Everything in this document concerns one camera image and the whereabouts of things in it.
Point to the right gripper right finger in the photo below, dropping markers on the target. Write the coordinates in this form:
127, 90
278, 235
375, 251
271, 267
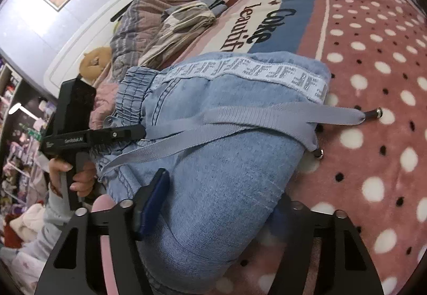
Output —
344, 264

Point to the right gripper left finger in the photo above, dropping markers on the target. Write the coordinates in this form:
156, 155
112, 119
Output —
75, 267

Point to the light blue denim pants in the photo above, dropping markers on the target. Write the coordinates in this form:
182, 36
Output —
230, 129

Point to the grey sleeve forearm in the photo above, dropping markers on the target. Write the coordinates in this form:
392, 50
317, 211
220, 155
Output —
56, 217

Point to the person's left hand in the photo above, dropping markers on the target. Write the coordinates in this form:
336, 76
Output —
83, 181

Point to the cluttered shelf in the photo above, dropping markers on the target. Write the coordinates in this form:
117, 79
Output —
24, 180

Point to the pink garment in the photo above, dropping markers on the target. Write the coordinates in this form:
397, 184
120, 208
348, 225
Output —
104, 104

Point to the pink pajama leg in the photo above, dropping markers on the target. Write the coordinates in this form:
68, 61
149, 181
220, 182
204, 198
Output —
105, 202

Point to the brown teddy bear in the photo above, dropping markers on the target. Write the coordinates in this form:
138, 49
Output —
93, 63

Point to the striped polka dot blanket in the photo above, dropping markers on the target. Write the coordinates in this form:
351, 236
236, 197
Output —
375, 51

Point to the white headboard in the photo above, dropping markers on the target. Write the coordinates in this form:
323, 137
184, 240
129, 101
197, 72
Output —
96, 32

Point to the cream patterned folded garment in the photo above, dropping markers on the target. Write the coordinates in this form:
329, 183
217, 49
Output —
179, 28

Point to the grey folded garment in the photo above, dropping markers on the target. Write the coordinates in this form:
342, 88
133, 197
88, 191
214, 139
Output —
217, 7

